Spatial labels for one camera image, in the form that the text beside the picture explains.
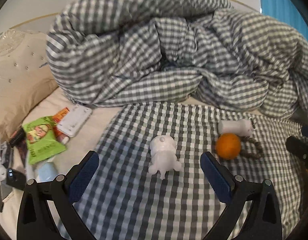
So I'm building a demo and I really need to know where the green bead bracelet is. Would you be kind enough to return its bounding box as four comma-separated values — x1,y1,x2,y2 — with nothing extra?
239,135,264,159

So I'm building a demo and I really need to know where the white handheld device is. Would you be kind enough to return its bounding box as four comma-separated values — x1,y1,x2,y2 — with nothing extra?
218,119,255,137

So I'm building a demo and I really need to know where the orange fruit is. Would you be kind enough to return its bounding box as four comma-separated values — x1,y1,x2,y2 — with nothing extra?
216,133,241,160

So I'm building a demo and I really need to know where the white plush toy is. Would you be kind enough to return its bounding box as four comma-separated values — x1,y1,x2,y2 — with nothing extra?
149,135,182,180

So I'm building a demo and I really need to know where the black round device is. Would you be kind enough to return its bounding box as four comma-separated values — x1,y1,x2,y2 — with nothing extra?
6,168,27,191

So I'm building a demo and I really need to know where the light blue earbuds case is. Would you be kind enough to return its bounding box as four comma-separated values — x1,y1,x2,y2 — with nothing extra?
36,161,59,183

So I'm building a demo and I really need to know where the green snack bag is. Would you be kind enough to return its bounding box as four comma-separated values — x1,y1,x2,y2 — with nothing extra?
22,116,66,165

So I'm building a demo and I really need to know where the crumpled white paper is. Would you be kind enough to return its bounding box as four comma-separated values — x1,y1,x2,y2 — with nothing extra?
0,141,13,181

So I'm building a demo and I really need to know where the orange packet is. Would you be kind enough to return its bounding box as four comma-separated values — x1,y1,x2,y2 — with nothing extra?
52,107,69,145

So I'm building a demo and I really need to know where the white flat case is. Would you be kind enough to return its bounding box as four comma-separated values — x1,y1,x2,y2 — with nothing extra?
56,105,93,138

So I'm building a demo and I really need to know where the grey checked bed sheet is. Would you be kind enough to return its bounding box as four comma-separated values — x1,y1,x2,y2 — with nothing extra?
74,102,305,239

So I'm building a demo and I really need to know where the beige tufted pillow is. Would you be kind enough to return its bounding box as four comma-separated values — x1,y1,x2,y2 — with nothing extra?
0,29,57,141

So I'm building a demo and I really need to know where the blue curtain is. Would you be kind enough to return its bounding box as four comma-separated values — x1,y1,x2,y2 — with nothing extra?
260,0,308,41

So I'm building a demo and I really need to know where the grey checked duvet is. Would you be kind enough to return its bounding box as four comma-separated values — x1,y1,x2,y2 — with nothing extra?
46,0,308,118

